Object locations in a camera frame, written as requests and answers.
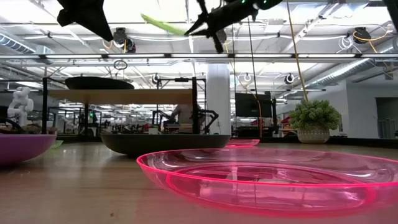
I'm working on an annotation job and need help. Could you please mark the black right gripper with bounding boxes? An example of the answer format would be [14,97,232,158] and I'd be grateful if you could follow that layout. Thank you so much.
[185,0,259,54]

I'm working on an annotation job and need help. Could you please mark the white building column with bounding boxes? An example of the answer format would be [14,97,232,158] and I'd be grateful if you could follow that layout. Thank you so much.
[206,63,232,136]

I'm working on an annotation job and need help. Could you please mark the wooden shelf black metal legs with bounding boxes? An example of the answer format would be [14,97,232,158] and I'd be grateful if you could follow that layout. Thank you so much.
[42,77,200,135]

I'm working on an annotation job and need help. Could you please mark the black monitor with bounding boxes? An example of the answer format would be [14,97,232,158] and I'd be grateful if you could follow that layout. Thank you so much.
[234,92,273,118]

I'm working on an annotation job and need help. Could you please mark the black cable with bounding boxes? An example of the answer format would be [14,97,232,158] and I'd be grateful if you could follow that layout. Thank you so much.
[247,17,262,138]

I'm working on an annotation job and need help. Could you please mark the purple round plate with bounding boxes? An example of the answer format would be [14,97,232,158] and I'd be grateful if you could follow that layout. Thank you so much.
[0,133,58,166]

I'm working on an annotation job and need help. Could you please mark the white robot figure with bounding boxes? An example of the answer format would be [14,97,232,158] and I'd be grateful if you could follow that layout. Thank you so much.
[6,86,34,127]

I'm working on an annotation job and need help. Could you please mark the dark grey bowl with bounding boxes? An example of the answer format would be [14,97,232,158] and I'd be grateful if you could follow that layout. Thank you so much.
[100,133,231,156]

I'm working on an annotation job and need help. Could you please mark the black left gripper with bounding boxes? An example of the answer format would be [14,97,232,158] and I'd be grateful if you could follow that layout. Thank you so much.
[55,0,114,41]

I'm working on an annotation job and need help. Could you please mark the long horizontal light bar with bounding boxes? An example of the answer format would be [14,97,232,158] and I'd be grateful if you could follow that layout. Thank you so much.
[0,53,398,60]

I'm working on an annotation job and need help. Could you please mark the green artificial potted plant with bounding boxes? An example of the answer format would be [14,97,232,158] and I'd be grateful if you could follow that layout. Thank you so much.
[288,99,342,144]

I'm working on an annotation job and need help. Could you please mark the grey door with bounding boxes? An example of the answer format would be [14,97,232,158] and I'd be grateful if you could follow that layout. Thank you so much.
[375,97,398,139]

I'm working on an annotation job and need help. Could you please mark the pink transparent plastic plate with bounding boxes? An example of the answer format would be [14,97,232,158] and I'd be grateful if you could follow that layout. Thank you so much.
[136,147,398,218]
[224,138,261,149]

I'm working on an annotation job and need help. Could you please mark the person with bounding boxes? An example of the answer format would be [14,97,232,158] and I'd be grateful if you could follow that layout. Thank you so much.
[169,104,200,125]

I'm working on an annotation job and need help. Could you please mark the grey ventilation duct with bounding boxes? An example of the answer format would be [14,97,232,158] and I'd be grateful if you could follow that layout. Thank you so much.
[306,37,398,90]
[0,32,55,65]

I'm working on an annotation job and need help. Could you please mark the yellow cable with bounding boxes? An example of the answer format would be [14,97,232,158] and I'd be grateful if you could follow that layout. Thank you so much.
[285,0,309,102]

